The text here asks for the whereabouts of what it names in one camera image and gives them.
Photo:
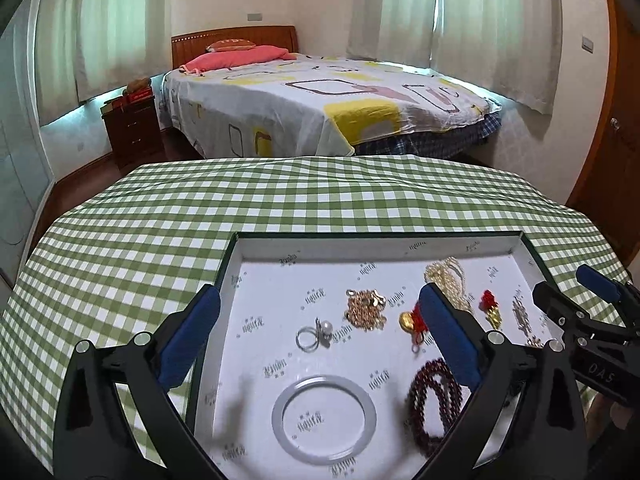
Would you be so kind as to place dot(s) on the glass wardrobe door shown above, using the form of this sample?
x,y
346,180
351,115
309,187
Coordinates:
x,y
20,160

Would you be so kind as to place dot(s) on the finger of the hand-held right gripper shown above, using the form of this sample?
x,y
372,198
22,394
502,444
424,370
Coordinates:
x,y
550,300
597,281

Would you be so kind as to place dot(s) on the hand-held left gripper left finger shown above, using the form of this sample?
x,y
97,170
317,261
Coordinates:
x,y
190,335

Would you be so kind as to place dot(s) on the patterned bedspread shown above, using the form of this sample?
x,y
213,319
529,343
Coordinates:
x,y
300,105

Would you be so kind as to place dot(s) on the white jewellery tray box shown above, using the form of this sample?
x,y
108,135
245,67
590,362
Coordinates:
x,y
300,280

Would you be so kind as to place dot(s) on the white curtain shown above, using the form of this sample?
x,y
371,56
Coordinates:
x,y
100,35
475,25

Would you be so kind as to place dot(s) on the wall outlet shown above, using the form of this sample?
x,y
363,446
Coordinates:
x,y
255,16

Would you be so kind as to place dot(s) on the wall switch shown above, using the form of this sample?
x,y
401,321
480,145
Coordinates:
x,y
588,43

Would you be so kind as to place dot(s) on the white bangle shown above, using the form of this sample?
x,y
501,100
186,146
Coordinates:
x,y
278,417

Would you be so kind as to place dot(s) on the red box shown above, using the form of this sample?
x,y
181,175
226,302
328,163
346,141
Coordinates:
x,y
139,95

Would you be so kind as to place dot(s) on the red patterned pillow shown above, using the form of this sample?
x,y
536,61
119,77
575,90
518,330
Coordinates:
x,y
230,44

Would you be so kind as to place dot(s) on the brown plush toy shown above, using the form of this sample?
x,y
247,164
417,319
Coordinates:
x,y
138,84

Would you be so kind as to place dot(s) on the wooden door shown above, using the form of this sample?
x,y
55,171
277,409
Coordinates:
x,y
610,170

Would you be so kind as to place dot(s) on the pink pillow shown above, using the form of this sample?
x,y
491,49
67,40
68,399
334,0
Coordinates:
x,y
230,58

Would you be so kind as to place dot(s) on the person's right hand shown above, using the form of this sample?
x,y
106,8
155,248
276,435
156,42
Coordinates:
x,y
600,410

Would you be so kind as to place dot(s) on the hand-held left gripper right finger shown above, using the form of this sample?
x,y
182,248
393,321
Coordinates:
x,y
450,335

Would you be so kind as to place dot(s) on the red knot gold charm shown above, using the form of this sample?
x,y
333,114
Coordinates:
x,y
407,321
490,302

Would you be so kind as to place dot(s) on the green checked tablecloth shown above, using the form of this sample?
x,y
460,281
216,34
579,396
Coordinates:
x,y
300,195

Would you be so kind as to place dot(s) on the wooden bed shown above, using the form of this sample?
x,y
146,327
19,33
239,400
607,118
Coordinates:
x,y
200,45

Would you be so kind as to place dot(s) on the blue plaid sheet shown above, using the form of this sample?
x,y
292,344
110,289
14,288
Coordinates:
x,y
425,142

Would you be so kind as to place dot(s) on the wooden nightstand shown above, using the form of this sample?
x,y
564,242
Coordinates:
x,y
132,130

